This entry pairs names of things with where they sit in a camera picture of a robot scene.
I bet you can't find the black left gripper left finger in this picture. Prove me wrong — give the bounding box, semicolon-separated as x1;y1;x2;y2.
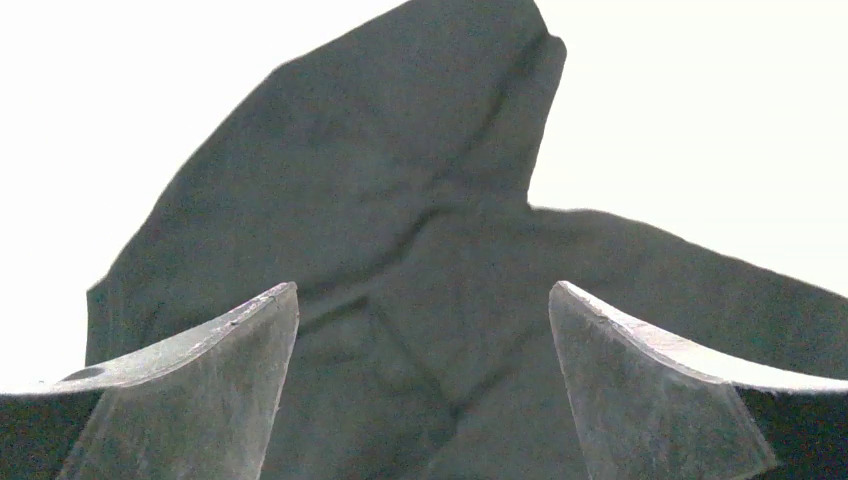
1;283;299;480

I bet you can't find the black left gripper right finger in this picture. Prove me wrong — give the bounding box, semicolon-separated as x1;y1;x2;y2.
549;281;847;479

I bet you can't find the black t shirt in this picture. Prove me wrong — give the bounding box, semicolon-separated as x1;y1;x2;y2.
0;0;848;480

